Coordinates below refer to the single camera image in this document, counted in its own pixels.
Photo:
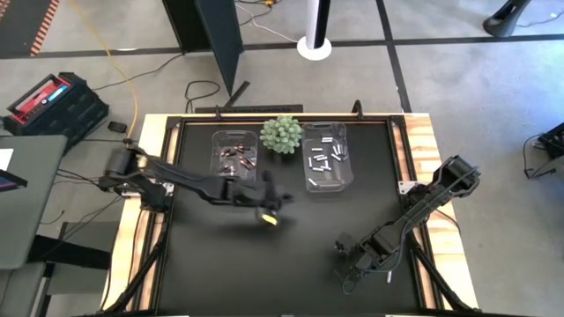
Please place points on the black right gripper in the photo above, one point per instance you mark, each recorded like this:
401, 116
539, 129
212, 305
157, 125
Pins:
365, 255

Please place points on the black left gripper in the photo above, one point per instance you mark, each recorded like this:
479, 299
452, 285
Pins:
260, 193

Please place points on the clear plastic bin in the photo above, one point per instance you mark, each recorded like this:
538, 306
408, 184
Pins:
218, 141
343, 176

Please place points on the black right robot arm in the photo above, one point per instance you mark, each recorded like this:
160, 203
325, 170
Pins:
423, 207

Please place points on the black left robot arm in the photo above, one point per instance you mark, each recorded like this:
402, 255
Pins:
176, 178

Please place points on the green succulent in grey pot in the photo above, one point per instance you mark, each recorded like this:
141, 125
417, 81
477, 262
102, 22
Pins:
281, 134

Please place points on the black diagonal support strut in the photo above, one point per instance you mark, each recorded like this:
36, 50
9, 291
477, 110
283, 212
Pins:
436, 282
141, 273

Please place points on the white pole with round base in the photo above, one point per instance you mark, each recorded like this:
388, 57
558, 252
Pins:
313, 48

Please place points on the small black object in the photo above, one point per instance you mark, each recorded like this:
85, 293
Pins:
117, 127

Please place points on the black divider panel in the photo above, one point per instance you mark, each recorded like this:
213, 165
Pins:
211, 26

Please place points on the black desk base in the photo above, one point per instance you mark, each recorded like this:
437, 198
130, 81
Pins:
66, 253

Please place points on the red black tool case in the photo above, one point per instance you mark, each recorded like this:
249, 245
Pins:
75, 110

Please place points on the grey desk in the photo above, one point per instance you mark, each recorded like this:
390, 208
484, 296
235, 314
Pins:
31, 211

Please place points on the black equipment box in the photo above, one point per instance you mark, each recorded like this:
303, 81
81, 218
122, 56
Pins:
553, 143

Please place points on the dark purple tablet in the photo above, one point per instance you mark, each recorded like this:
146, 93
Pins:
11, 180

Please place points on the white paper sheet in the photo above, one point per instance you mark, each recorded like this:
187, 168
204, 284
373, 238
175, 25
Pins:
4, 159

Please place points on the black floor stand base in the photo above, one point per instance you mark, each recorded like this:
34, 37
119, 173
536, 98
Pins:
502, 22

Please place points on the orange black striped mat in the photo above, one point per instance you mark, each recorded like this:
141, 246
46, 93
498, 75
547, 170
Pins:
22, 22

